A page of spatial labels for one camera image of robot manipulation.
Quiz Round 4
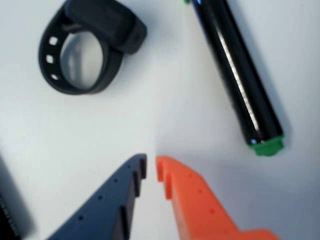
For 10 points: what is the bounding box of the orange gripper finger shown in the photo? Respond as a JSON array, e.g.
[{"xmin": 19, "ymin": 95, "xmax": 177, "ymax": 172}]
[{"xmin": 155, "ymin": 154, "xmax": 282, "ymax": 240}]

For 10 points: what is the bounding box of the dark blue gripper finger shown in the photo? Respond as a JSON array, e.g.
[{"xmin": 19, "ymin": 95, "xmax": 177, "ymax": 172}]
[{"xmin": 46, "ymin": 153, "xmax": 148, "ymax": 240}]

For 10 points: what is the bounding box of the small black flashlight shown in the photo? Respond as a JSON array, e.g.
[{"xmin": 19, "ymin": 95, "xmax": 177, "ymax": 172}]
[{"xmin": 0, "ymin": 152, "xmax": 35, "ymax": 238}]

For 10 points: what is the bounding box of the black marker with green cap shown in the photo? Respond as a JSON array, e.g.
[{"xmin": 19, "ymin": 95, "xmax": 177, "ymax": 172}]
[{"xmin": 183, "ymin": 0, "xmax": 285, "ymax": 157}]

